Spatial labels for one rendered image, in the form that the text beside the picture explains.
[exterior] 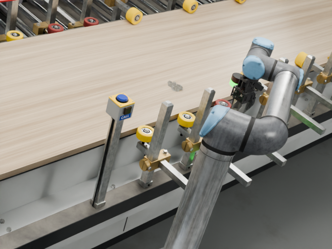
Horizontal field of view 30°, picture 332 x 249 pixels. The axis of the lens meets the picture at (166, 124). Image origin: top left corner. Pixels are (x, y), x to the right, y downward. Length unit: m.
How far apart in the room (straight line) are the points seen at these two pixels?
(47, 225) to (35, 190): 0.22
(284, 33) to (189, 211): 2.09
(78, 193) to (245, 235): 1.32
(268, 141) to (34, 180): 1.03
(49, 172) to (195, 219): 0.77
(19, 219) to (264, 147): 1.08
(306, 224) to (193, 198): 2.01
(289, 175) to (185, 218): 2.29
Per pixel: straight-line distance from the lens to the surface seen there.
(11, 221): 2.54
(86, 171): 2.72
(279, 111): 2.08
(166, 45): 3.35
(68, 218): 2.47
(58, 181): 2.64
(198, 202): 2.01
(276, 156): 2.85
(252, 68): 2.43
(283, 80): 2.32
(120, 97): 2.21
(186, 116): 2.80
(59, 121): 2.60
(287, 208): 4.00
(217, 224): 3.68
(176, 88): 2.97
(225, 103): 2.99
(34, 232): 2.40
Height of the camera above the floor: 2.44
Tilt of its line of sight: 34 degrees down
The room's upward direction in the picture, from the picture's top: 16 degrees clockwise
